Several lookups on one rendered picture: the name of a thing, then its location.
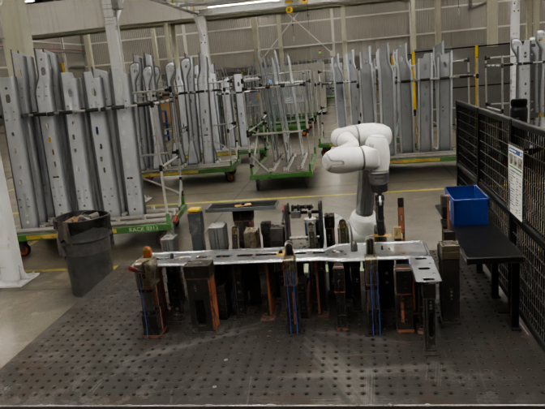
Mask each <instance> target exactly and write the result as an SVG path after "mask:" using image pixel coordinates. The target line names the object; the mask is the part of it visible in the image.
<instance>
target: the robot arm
mask: <svg viewBox="0 0 545 409"><path fill-rule="evenodd" d="M391 141H392V132H391V130H390V128H389V127H387V126H385V125H384V124H380V123H363V124H359V125H353V126H348V127H343V128H338V129H336V130H334V131H333V133H332V134H331V142H332V144H333V146H334V147H335V148H334V149H331V150H329V151H327V152H326V153H325V154H324V156H323V159H322V163H323V167H324V168H325V169H326V171H328V172H331V173H335V174H341V173H349V172H355V171H358V188H357V200H356V210H354V211H353V212H352V214H351V216H350V220H346V223H348V224H349V237H350V243H351V241H353V240H355V241H356V242H357V243H365V242H366V237H367V236H368V235H373V234H374V225H376V222H375V211H374V210H373V208H374V199H375V203H376V206H377V218H378V219H377V220H376V221H377V230H378V235H384V195H382V193H383V192H386V191H387V190H388V181H389V174H388V172H389V170H388V167H389V163H390V152H389V145H390V143H391ZM375 193H376V195H375ZM334 215H335V227H334V228H335V240H336V244H338V233H337V225H338V224H339V220H340V219H342V217H341V216H340V215H338V214H334ZM323 224H324V218H323ZM326 247H327V243H326V230H325V229H324V248H326Z"/></svg>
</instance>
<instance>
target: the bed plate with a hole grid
mask: <svg viewBox="0 0 545 409"><path fill-rule="evenodd" d="M134 263H135V262H126V263H121V264H120V265H119V266H118V267H117V268H116V269H115V270H113V271H112V272H111V273H110V274H108V275H107V276H106V277H105V278H104V279H103V280H101V281H100V282H99V283H98V284H97V285H96V286H94V287H93V288H92V289H91V290H90V291H89V292H88V293H87V294H86V295H85V296H83V297H82V298H81V299H80V300H79V301H78V302H76V303H75V304H74V305H73V306H72V307H70V308H69V309H68V310H67V311H66V312H64V313H63V314H62V315H61V316H60V317H59V318H58V319H57V320H56V321H55V322H54V323H53V324H51V325H50V326H49V327H48V328H47V329H45V330H44V331H43V332H42V333H41V334H39V335H38V336H37V337H36V338H35V339H34V340H32V341H31V342H30V343H29V344H28V345H27V346H26V347H25V348H24V349H23V350H22V351H20V352H19V353H18V354H17V355H16V356H14V357H13V358H12V359H11V360H10V361H9V362H7V363H6V364H5V365H4V366H3V367H2V368H0V409H545V353H544V352H543V350H542V348H541V347H540V345H539V344H538V343H537V341H536V340H535V338H534V336H533V335H532V333H531V332H530V331H529V329H528V328H527V326H526V324H525V323H524V321H523V320H522V319H521V317H520V316H519V325H520V327H521V331H512V330H511V329H510V327H509V325H508V322H510V313H502V314H499V313H498V312H497V311H496V309H495V307H494V305H493V304H494V303H507V302H508V298H507V296H506V295H505V293H504V292H503V291H502V289H501V288H500V286H499V295H500V297H501V298H500V299H493V298H492V297H491V296H490V294H489V292H491V273H490V271H489V270H488V268H487V266H486V265H485V264H483V270H484V273H476V271H475V269H474V268H476V265H468V264H467V263H466V262H465V260H464V258H463V257H462V255H461V258H460V309H461V319H460V320H461V325H442V323H441V320H440V306H439V303H440V286H439V283H440V282H435V283H436V299H435V306H436V343H437V346H438V348H439V352H440V356H423V351H422V348H421V344H420V343H421V342H424V336H423V335H419V334H418V331H417V328H416V325H415V327H414V333H412V334H398V333H397V329H395V328H396V327H394V326H395V325H393V324H396V321H397V312H381V311H380V319H381V325H383V326H384V329H383V331H382V332H383V333H382V335H381V336H374V337H365V335H364V334H367V333H368V332H367V327H366V325H367V324H368V319H367V316H366V312H365V303H366V296H365V282H364V272H360V279H361V294H362V307H363V313H352V307H353V299H346V300H345V304H346V315H347V321H348V330H352V331H350V332H349V333H348V332H346V331H342V332H341V331H336V330H335V328H334V326H335V324H334V323H337V301H336V299H337V298H336V296H331V297H330V296H329V290H330V289H329V277H328V273H326V277H327V288H328V304H329V314H328V317H318V304H314V303H312V310H311V318H308V319H301V321H302V323H303V326H304V327H303V328H304V329H305V330H304V331H305V332H304V334H300V335H293V334H287V332H286V326H287V317H280V313H281V308H282V306H281V300H276V298H274V299H275V305H278V309H277V313H276V316H275V319H274V321H260V320H261V317H262V315H263V305H260V306H258V305H252V304H248V307H250V308H256V310H255V314H254V316H253V318H252V320H239V321H231V320H230V317H231V315H232V313H233V311H234V308H235V301H234V302H233V305H231V307H232V312H231V314H230V317H229V319H228V320H219V321H220V325H228V326H227V328H226V331H225V333H224V334H222V335H196V336H186V332H187V331H188V329H189V327H190V326H191V324H190V322H191V314H190V308H189V301H188V300H185V302H184V310H188V311H189V312H188V314H187V315H186V316H185V318H184V319H183V320H182V321H171V320H170V319H171V318H172V316H173V315H174V314H175V312H174V307H173V306H171V307H167V308H171V310H170V312H169V314H168V315H167V316H166V318H165V323H166V325H167V327H169V331H168V333H165V334H162V336H161V339H158V338H153V339H147V340H146V338H145V339H144V340H143V341H141V338H142V337H143V336H144V330H143V323H142V318H141V316H142V311H143V309H142V303H141V298H140V293H139V290H136V288H137V286H136V280H135V273H134V272H131V271H129V270H128V269H127V268H128V266H131V267H132V265H133V264H134Z"/></svg>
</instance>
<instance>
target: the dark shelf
mask: <svg viewBox="0 0 545 409"><path fill-rule="evenodd" d="M435 208H436V212H437V213H438V215H439V217H440V219H442V217H441V205H440V204H436V205H435ZM449 223H450V229H454V230H455V232H456V241H458V243H459V245H460V251H461V255H462V257H463V258H464V260H465V262H466V263H467V264H468V265H482V264H504V263H514V264H515V263H524V262H525V257H524V256H523V255H522V254H521V253H520V251H519V250H518V249H517V248H516V247H515V246H514V245H513V243H512V242H511V241H510V240H509V239H508V238H507V237H506V236H505V235H504V233H503V232H502V231H501V230H500V229H499V228H498V227H497V226H496V224H495V223H494V222H493V221H492V220H491V219H490V218H489V217H488V225H477V226H454V225H453V224H452V222H451V220H450V219H449Z"/></svg>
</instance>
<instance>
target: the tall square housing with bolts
mask: <svg viewBox="0 0 545 409"><path fill-rule="evenodd" d="M208 233H209V239H210V247H211V250H221V249H229V245H230V244H229V236H228V229H227V222H214V223H212V224H211V225H210V227H209V228H208ZM216 271H217V278H220V280H226V279H227V280H228V287H229V290H230V303H231V305H233V302H234V286H233V279H232V274H231V272H230V265H216Z"/></svg>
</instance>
